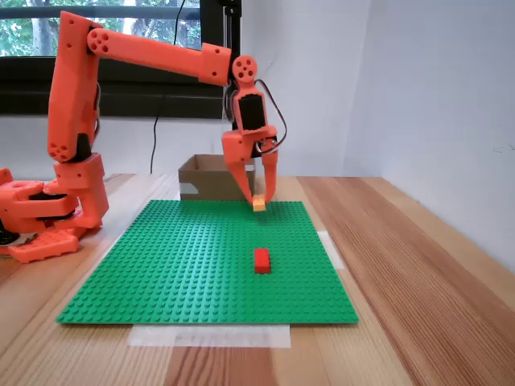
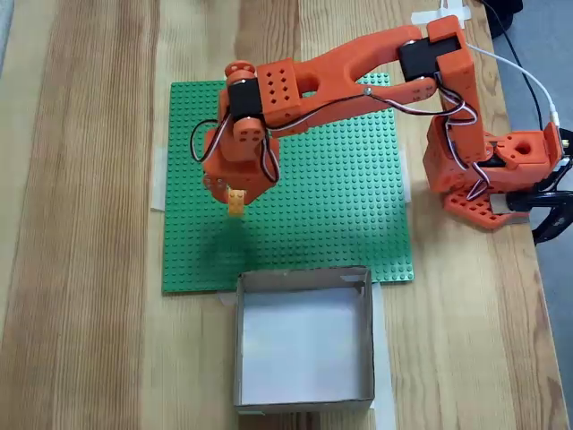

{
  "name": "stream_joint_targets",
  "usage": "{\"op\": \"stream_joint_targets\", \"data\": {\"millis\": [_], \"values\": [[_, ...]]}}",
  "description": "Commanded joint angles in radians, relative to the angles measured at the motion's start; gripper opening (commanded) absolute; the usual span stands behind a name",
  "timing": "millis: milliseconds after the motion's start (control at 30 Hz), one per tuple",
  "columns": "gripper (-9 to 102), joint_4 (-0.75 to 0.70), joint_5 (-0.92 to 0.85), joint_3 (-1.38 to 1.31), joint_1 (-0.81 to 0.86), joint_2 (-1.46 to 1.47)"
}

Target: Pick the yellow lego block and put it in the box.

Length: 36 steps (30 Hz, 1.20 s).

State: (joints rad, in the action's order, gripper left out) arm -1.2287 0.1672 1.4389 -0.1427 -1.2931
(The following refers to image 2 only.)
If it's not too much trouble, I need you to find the yellow lego block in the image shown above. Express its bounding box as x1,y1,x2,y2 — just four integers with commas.
227,188,248,219

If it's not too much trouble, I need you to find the green lego baseplate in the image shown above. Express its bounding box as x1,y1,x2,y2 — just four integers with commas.
160,71,415,296

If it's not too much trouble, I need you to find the cardboard box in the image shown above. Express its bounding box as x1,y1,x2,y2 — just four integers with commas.
232,264,376,416

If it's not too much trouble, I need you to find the white tape cross patch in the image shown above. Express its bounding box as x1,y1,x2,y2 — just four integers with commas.
410,0,472,27

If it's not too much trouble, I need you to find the black table clamp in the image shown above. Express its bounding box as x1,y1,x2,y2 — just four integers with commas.
490,160,573,245

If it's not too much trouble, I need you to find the person's leg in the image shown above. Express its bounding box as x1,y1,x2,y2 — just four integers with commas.
485,0,525,39

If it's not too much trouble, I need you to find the gripper servo wire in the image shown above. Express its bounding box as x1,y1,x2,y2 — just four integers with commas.
190,116,225,165

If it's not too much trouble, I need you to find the white usb cable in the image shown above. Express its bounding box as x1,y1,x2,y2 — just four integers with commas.
467,42,563,131

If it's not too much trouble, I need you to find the thin black cable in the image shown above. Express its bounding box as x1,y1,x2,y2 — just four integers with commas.
481,0,547,133

